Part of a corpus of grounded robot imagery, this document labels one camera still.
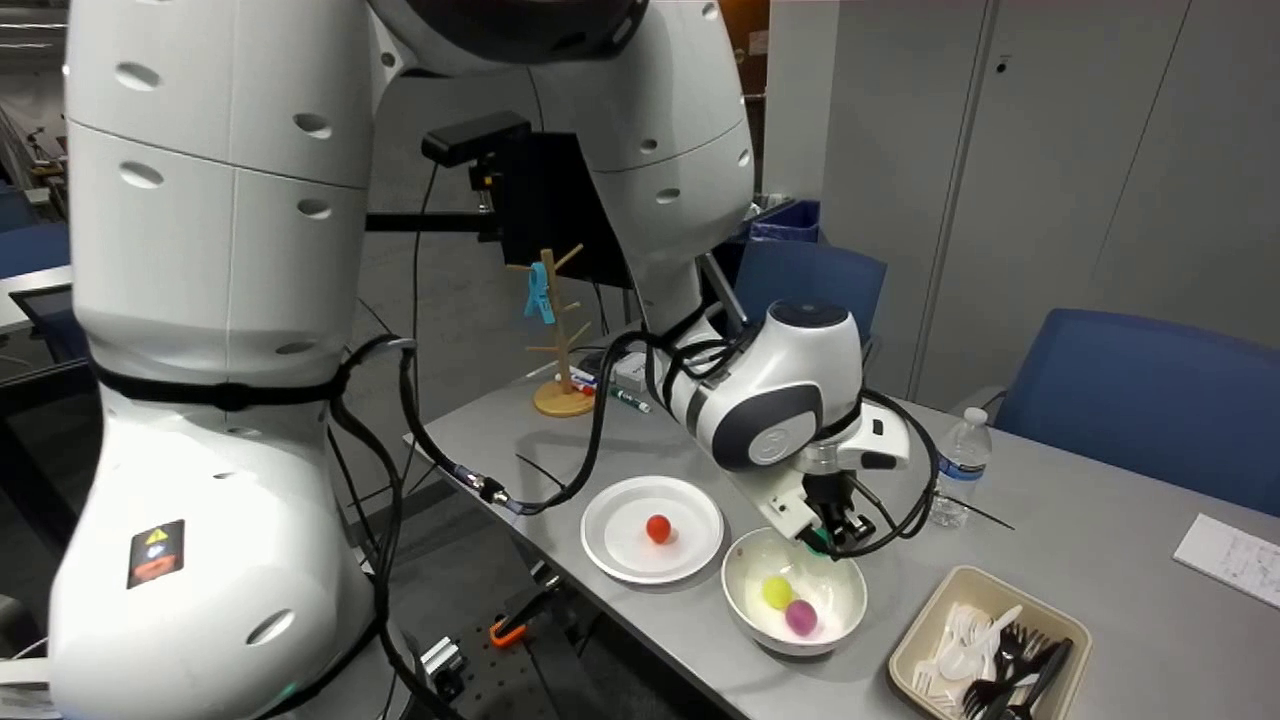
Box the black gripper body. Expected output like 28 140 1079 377
803 474 875 548

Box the red ball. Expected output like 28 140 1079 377
645 515 670 546

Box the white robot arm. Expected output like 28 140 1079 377
46 0 921 720

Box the white bowl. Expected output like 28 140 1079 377
721 529 870 660

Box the yellow ball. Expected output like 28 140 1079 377
758 576 795 611

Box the purple ball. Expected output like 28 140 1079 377
785 602 814 638

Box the clear water bottle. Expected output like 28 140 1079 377
932 409 991 529

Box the white plastic cutlery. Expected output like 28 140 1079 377
913 604 1020 710

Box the beige cutlery tray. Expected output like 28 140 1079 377
886 565 1092 720

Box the white foam plate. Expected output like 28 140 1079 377
578 478 724 587

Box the black plastic fork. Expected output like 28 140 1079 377
958 623 1070 720

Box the blue chair middle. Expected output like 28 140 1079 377
734 240 886 340

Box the blue chair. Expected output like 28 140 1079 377
734 240 886 340
994 309 1280 515

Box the wooden peg stand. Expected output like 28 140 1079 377
525 246 594 420

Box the orange black clamp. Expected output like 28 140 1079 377
489 579 555 652

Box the blue chair right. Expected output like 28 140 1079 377
994 309 1280 515

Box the white paper sheet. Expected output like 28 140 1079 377
1177 515 1280 610

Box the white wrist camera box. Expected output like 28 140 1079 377
745 474 814 539

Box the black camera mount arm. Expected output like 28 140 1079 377
362 114 630 289

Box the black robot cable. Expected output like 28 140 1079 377
325 334 645 720

